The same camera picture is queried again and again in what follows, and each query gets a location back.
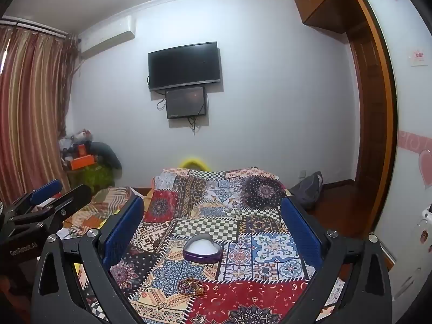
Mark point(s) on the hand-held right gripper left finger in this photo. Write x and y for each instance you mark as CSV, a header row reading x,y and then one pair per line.
x,y
123,234

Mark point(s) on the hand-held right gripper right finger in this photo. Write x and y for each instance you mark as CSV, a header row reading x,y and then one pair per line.
x,y
300,234

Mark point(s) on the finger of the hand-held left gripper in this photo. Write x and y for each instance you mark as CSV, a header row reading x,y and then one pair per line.
x,y
47,190
72,200

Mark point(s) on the heart-shaped purple tin box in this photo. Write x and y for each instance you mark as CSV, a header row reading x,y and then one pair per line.
x,y
201,248

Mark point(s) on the leaf patterned bedsheet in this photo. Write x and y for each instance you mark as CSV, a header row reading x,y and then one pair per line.
x,y
101,202

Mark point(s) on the grey backpack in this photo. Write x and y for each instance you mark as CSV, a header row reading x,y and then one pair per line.
x,y
308,189

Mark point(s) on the small orange box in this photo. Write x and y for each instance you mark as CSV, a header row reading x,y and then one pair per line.
x,y
82,149

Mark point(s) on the dark cloth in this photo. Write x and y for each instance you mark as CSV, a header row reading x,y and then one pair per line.
x,y
108,157

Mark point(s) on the pile of bags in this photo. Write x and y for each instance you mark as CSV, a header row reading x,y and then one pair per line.
x,y
72,140

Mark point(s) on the patchwork patterned blanket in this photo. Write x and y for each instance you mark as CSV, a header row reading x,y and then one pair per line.
x,y
236,209

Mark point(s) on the striped red curtain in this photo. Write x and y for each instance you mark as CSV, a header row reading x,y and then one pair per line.
x,y
30,108

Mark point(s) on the yellow pillow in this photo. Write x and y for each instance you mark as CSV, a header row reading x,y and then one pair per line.
x,y
194,162

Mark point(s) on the brown wooden door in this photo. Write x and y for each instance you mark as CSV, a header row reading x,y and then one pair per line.
x,y
384,108

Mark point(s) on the white air conditioner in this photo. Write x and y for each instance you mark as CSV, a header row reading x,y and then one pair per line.
x,y
108,37

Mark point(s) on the wooden overhead cabinet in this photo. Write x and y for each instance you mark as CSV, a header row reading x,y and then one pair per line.
x,y
320,3

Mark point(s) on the pink heart wall sticker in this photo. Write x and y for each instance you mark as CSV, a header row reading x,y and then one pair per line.
x,y
426,168

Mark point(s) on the small black wall monitor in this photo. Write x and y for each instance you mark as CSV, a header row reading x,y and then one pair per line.
x,y
185,103

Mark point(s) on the pink banner wall sticker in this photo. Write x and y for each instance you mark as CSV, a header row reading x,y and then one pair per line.
x,y
415,140

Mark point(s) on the black wall television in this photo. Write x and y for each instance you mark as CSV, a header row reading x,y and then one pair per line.
x,y
184,65

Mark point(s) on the red and white wall sticker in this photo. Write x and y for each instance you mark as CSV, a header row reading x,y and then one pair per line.
x,y
417,57

